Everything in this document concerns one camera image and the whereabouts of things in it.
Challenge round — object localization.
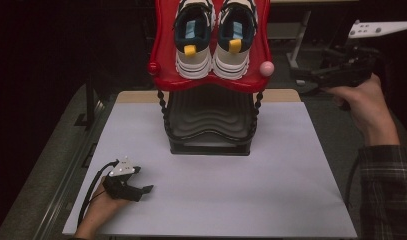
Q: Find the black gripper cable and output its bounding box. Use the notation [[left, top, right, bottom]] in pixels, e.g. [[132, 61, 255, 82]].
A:
[[343, 155, 361, 209], [76, 159, 121, 229]]

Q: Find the person's left hand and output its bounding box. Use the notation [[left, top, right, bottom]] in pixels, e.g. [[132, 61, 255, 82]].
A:
[[74, 181, 132, 238]]

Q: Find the white and navy sneaker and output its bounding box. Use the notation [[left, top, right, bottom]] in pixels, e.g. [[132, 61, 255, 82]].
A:
[[212, 0, 259, 81], [173, 0, 214, 80]]

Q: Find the red and black shoe rack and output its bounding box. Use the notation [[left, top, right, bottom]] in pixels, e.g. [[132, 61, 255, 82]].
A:
[[147, 0, 276, 157]]

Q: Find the metal table rail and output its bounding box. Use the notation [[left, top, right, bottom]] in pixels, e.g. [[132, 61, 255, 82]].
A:
[[32, 99, 108, 240]]

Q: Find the grey metal stand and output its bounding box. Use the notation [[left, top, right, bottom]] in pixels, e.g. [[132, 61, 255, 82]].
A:
[[266, 9, 313, 70]]

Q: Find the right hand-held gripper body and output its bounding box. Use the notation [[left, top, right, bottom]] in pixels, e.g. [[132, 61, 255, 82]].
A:
[[319, 19, 407, 90]]

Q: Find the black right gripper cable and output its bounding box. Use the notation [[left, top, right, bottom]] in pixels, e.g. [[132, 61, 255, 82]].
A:
[[343, 155, 361, 209]]

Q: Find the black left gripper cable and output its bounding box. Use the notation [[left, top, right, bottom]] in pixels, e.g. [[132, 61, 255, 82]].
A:
[[76, 159, 121, 229]]

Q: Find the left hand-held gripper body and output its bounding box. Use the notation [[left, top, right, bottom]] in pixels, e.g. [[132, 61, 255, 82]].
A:
[[102, 156, 145, 203]]

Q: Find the person's right hand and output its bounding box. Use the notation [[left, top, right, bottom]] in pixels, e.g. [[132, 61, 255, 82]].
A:
[[323, 73, 401, 147]]

